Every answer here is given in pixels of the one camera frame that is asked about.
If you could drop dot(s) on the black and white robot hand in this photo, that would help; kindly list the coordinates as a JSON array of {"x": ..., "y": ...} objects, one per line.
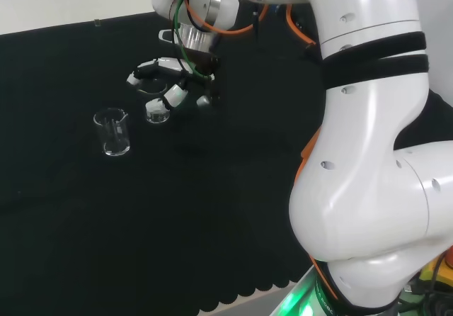
[{"x": 203, "y": 71}]

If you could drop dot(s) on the large clear glass beaker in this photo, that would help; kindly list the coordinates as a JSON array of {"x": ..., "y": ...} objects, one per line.
[{"x": 155, "y": 115}]

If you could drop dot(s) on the small clear glass beaker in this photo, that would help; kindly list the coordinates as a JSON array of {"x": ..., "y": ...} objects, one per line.
[{"x": 112, "y": 135}]

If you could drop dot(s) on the black bench cloth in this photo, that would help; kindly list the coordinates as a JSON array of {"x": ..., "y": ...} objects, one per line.
[{"x": 194, "y": 206}]

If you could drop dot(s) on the yellow stop button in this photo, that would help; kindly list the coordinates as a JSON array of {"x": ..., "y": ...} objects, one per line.
[{"x": 433, "y": 273}]

